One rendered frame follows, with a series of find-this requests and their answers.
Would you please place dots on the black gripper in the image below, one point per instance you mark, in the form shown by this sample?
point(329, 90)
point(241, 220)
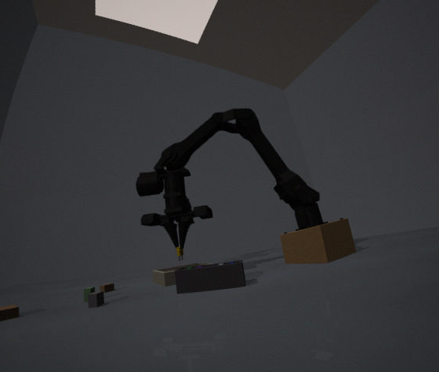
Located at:
point(175, 204)

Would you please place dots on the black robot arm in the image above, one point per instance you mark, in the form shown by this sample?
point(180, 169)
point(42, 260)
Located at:
point(290, 186)

